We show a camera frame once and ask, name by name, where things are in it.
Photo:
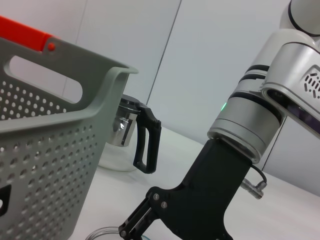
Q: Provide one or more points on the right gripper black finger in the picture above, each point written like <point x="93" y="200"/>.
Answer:
<point x="135" y="225"/>

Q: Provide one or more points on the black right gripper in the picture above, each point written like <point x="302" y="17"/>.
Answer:
<point x="207" y="190"/>

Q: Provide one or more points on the glass teacup with black sleeve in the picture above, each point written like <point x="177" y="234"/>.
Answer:
<point x="100" y="233"/>

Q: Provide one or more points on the right gripper silver elbow plug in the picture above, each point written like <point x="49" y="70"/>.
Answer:
<point x="252" y="187"/>

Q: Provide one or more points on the grey perforated storage bin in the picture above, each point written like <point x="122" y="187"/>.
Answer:
<point x="50" y="150"/>

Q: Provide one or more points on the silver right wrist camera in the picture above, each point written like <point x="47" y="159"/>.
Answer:
<point x="295" y="72"/>

